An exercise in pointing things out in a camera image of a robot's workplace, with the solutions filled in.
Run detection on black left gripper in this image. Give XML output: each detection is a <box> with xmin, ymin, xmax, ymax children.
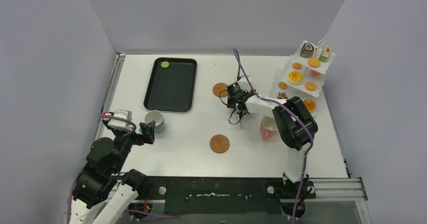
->
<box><xmin>112</xmin><ymin>119</ymin><xmax>156</xmax><ymax>172</ymax></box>

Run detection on blue patterned ceramic cup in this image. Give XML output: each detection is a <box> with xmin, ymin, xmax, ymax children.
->
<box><xmin>145</xmin><ymin>110</ymin><xmax>165</xmax><ymax>134</ymax></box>

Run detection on metal serving tongs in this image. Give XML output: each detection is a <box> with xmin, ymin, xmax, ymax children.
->
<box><xmin>239</xmin><ymin>114</ymin><xmax>245</xmax><ymax>130</ymax></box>

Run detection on pink ceramic cup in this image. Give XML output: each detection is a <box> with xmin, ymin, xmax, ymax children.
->
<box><xmin>260</xmin><ymin>116</ymin><xmax>278</xmax><ymax>140</ymax></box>

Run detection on brown star cookie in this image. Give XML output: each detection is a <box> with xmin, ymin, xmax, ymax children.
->
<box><xmin>277</xmin><ymin>92</ymin><xmax>288</xmax><ymax>100</ymax></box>

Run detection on small patterned orange cookie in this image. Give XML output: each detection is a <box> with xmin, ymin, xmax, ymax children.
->
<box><xmin>278</xmin><ymin>82</ymin><xmax>288</xmax><ymax>90</ymax></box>

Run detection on black serving tray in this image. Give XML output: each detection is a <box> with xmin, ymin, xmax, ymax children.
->
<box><xmin>143</xmin><ymin>57</ymin><xmax>197</xmax><ymax>112</ymax></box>

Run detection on round wooden coaster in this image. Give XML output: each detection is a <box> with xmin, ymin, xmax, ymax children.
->
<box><xmin>212</xmin><ymin>83</ymin><xmax>228</xmax><ymax>98</ymax></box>
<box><xmin>209</xmin><ymin>134</ymin><xmax>230</xmax><ymax>154</ymax></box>

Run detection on yellow fruit tart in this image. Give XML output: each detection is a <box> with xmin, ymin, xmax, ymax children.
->
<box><xmin>288</xmin><ymin>70</ymin><xmax>303</xmax><ymax>85</ymax></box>

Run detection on green round macaron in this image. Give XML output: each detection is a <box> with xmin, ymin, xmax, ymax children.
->
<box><xmin>161</xmin><ymin>61</ymin><xmax>170</xmax><ymax>68</ymax></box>

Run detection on small orange biscuit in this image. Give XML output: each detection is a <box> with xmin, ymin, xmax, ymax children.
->
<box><xmin>292</xmin><ymin>62</ymin><xmax>302</xmax><ymax>69</ymax></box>

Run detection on plain orange round cookie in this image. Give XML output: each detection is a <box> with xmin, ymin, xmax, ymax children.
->
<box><xmin>305</xmin><ymin>82</ymin><xmax>317</xmax><ymax>91</ymax></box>

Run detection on pink strawberry cake slice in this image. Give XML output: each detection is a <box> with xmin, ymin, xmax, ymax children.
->
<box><xmin>310</xmin><ymin>70</ymin><xmax>323</xmax><ymax>78</ymax></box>

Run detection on orange macaron sandwich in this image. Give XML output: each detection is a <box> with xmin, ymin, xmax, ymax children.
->
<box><xmin>307</xmin><ymin>57</ymin><xmax>320</xmax><ymax>68</ymax></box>

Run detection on chocolate swirl roll cake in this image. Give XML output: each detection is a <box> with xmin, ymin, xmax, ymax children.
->
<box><xmin>300</xmin><ymin>42</ymin><xmax>317</xmax><ymax>58</ymax></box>

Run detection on green layered cake slice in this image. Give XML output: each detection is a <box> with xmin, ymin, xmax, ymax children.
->
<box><xmin>319</xmin><ymin>45</ymin><xmax>331</xmax><ymax>62</ymax></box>

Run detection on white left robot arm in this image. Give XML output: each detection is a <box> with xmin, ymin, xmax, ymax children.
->
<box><xmin>65</xmin><ymin>112</ymin><xmax>156</xmax><ymax>223</ymax></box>

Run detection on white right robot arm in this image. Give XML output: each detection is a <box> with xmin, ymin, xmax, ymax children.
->
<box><xmin>226</xmin><ymin>82</ymin><xmax>318</xmax><ymax>197</ymax></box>

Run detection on white three-tier dessert stand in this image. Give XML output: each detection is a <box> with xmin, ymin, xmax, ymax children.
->
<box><xmin>270</xmin><ymin>37</ymin><xmax>335</xmax><ymax>117</ymax></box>

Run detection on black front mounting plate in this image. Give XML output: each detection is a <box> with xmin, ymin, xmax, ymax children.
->
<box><xmin>133</xmin><ymin>176</ymin><xmax>318</xmax><ymax>215</ymax></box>

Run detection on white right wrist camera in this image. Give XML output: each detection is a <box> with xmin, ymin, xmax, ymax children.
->
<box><xmin>237</xmin><ymin>76</ymin><xmax>252</xmax><ymax>92</ymax></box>

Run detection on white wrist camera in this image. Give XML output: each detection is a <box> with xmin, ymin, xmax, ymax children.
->
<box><xmin>237</xmin><ymin>76</ymin><xmax>252</xmax><ymax>92</ymax></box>
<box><xmin>107</xmin><ymin>109</ymin><xmax>133</xmax><ymax>131</ymax></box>

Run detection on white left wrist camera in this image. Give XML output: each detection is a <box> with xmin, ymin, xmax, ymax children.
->
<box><xmin>107</xmin><ymin>109</ymin><xmax>133</xmax><ymax>131</ymax></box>

